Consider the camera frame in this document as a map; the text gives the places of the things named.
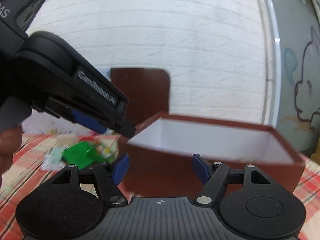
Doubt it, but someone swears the large green box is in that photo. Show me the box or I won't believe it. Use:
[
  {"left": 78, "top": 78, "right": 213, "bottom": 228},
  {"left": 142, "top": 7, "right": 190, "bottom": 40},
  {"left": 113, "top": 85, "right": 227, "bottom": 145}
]
[{"left": 62, "top": 141, "right": 106, "bottom": 170}]

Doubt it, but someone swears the clear bag of beads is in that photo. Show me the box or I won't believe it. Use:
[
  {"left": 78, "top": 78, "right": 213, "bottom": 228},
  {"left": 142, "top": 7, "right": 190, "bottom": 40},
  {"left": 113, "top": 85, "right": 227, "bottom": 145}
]
[{"left": 41, "top": 147, "right": 66, "bottom": 172}]

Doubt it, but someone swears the person's left hand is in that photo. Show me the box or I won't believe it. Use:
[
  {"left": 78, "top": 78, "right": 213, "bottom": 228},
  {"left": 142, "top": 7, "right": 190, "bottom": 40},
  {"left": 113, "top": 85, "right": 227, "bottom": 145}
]
[{"left": 0, "top": 125, "right": 22, "bottom": 184}]

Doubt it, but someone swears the brown open storage box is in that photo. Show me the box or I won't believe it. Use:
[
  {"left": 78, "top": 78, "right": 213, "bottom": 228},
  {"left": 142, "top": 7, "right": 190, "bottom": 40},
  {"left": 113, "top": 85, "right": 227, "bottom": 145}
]
[{"left": 118, "top": 113, "right": 305, "bottom": 198}]

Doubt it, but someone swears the plaid bed sheet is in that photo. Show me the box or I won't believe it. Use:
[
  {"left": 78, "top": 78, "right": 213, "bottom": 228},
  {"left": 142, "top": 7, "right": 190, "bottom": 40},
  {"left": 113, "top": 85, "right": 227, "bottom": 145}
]
[{"left": 1, "top": 134, "right": 319, "bottom": 239}]

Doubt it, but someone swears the grey door with drawing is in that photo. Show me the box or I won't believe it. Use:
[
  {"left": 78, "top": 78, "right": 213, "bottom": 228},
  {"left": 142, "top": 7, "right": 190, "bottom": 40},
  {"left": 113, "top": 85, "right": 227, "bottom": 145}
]
[{"left": 267, "top": 0, "right": 319, "bottom": 156}]

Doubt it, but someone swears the white door frame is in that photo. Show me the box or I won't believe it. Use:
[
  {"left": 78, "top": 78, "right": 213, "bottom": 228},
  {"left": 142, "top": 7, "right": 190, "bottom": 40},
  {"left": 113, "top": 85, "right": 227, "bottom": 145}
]
[{"left": 258, "top": 0, "right": 281, "bottom": 127}]

